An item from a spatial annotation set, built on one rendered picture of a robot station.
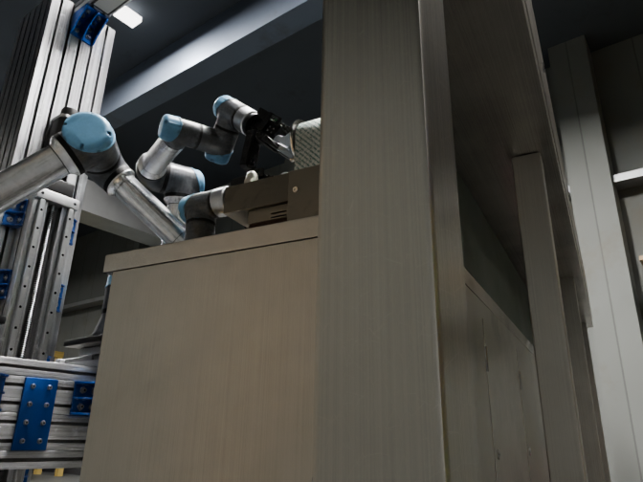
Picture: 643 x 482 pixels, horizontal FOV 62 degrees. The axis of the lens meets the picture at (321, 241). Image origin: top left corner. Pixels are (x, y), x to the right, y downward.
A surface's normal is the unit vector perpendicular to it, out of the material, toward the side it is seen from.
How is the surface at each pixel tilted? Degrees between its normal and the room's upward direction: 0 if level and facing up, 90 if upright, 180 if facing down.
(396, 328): 90
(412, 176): 90
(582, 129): 90
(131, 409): 90
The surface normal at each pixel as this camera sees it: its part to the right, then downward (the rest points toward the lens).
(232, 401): -0.46, -0.32
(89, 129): 0.29, -0.40
